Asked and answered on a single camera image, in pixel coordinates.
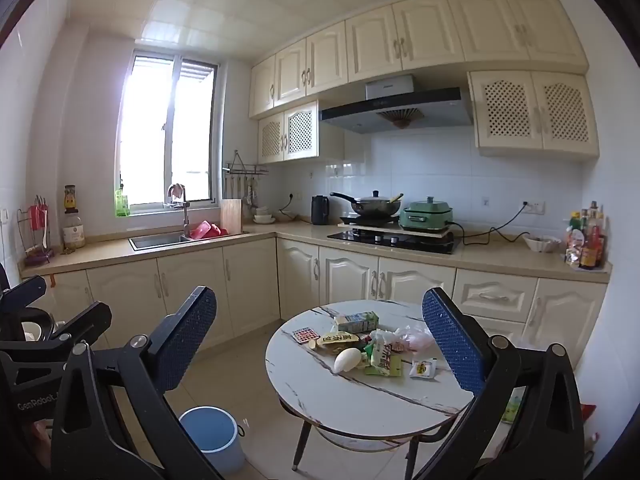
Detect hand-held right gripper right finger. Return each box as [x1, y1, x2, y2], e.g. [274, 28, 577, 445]
[412, 287, 586, 480]

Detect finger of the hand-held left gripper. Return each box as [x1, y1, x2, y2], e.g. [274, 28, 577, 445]
[0, 275, 48, 318]
[10, 301, 112, 362]

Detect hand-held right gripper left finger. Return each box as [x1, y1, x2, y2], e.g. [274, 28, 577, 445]
[50, 286, 226, 480]

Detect clear pink plastic bag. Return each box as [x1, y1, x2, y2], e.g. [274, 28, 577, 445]
[395, 324, 437, 353]

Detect green snack packet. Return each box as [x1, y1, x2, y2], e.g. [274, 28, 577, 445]
[362, 345, 403, 377]

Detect blue plastic bin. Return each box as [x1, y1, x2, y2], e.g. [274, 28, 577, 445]
[178, 406, 247, 476]

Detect person's left hand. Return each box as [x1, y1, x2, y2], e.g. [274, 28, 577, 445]
[32, 419, 54, 456]

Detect large jar white label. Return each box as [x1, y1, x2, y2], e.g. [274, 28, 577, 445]
[62, 212, 86, 250]

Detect cream lower kitchen cabinets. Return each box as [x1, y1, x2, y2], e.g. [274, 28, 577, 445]
[22, 232, 612, 376]

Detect green white milk carton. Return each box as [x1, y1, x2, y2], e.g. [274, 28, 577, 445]
[333, 311, 380, 334]

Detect steel kitchen sink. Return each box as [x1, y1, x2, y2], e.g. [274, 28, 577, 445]
[128, 230, 251, 251]

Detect black glass gas stove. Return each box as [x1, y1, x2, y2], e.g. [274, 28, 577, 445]
[327, 227, 462, 255]

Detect red plastic container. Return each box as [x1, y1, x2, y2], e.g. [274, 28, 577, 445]
[189, 220, 230, 240]

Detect yellow snack packet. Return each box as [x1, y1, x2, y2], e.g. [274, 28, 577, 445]
[316, 331, 362, 356]

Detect green electric cooking pot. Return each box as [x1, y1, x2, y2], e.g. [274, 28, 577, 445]
[399, 196, 455, 233]

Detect metal sink faucet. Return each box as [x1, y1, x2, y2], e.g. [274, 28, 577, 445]
[167, 183, 192, 238]

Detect wooden cutting board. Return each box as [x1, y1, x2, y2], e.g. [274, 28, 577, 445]
[220, 199, 243, 235]

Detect white patterned bowl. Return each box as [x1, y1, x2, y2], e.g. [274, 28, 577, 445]
[523, 234, 562, 253]

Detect round marble table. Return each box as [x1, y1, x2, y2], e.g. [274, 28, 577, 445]
[265, 300, 476, 471]

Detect black wok with lid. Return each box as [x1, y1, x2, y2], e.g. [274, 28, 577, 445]
[330, 190, 403, 218]

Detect row of hanging utensils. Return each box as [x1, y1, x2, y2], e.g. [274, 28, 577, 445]
[225, 174, 261, 207]

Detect group of condiment bottles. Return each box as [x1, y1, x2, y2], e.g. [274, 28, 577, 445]
[565, 201, 607, 271]

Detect black electric kettle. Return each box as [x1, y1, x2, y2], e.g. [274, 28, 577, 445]
[311, 195, 331, 226]

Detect kitchen window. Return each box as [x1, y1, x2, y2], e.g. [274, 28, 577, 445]
[116, 50, 221, 216]

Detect black range hood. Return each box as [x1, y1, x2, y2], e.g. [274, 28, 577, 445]
[319, 74, 475, 135]

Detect cream lattice door cabinet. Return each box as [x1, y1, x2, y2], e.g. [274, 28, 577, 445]
[467, 70, 600, 162]
[257, 101, 346, 164]

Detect cream upper cabinets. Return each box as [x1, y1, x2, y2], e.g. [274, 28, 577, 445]
[248, 0, 590, 120]

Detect wire rack with red knives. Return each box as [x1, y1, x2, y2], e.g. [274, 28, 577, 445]
[16, 195, 55, 265]

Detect black power cable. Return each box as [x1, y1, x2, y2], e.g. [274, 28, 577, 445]
[450, 205, 531, 247]

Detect metal wall utensil rack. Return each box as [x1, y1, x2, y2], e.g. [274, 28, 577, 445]
[223, 150, 269, 177]

